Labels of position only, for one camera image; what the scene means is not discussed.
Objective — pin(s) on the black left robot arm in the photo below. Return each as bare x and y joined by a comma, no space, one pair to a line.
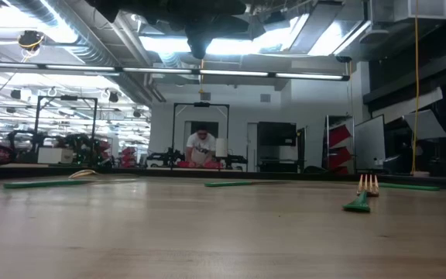
138,7

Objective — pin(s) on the black background robot arm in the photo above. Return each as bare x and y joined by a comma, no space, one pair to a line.
234,159
161,158

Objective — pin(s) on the bright ceiling light panel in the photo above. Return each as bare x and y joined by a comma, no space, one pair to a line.
161,44

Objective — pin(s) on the long tube light bar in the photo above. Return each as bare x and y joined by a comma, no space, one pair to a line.
230,72

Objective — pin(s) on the black hanging spotlight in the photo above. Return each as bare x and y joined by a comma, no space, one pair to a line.
16,94
113,97
137,113

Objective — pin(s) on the white paper roll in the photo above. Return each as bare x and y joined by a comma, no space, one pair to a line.
221,147

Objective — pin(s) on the person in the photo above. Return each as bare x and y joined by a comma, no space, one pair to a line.
201,149

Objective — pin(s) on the black monitor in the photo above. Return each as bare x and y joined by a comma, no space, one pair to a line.
277,133

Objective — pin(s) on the white door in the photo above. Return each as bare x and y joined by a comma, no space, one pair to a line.
252,147

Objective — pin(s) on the red tray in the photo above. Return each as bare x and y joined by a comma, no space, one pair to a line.
211,165

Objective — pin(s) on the red stacked bins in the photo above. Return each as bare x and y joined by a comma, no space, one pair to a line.
129,157

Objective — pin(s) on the black monitor cart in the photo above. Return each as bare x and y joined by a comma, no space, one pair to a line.
301,151

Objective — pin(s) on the white rack red bins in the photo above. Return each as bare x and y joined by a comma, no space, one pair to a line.
339,135

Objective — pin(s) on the white cardboard box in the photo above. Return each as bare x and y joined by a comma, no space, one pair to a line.
54,156

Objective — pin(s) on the grey whiteboard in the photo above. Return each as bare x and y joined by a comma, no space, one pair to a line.
370,143

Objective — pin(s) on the white slanted beam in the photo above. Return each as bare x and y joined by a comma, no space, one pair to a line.
409,106

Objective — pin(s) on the grey tilted panel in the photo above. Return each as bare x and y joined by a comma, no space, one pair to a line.
426,124

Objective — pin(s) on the grey wall vent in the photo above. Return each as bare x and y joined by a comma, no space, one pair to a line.
265,98

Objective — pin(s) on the black frame robot station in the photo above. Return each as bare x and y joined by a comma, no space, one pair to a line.
174,131
95,131

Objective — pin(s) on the silver ribbed air duct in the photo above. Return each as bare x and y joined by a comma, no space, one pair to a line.
87,50

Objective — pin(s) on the black aluminium table frame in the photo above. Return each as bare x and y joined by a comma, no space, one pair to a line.
138,171

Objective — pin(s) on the white ceiling duct box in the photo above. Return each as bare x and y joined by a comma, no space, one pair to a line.
434,9

